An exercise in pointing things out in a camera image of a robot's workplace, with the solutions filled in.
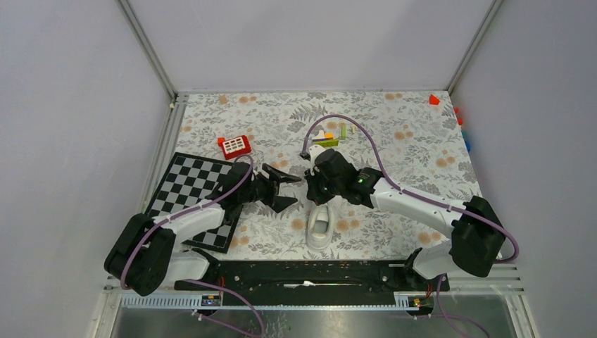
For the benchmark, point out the blue toy piece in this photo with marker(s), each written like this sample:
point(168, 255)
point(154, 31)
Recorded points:
point(466, 140)

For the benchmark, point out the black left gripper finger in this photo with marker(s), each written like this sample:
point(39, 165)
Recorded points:
point(273, 176)
point(280, 203)

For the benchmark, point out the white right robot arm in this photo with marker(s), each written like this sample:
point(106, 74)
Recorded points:
point(473, 231)

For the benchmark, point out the red white grid toy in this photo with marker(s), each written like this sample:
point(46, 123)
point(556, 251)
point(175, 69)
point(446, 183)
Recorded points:
point(234, 147)

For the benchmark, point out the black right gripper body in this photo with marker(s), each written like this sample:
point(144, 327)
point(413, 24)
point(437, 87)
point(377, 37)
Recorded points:
point(322, 190)

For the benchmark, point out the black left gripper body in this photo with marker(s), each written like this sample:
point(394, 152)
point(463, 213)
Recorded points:
point(262, 189)

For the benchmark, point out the white sneaker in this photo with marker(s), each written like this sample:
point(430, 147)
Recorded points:
point(321, 224)

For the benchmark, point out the red triangular block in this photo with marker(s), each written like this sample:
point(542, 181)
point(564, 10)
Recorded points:
point(434, 100)

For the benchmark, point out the grey slotted cable duct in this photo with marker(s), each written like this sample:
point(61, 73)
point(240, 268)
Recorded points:
point(388, 301)

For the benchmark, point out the black white chessboard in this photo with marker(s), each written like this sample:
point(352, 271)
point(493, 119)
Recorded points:
point(186, 181)

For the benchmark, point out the floral patterned table mat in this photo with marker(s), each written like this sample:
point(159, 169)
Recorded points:
point(419, 144)

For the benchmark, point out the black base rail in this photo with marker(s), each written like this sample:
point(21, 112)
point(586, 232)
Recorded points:
point(320, 278)

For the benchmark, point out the green toy brick stack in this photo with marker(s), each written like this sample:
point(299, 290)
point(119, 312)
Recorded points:
point(325, 139)

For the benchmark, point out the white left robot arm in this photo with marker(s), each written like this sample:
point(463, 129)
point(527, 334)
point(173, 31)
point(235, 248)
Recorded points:
point(143, 257)

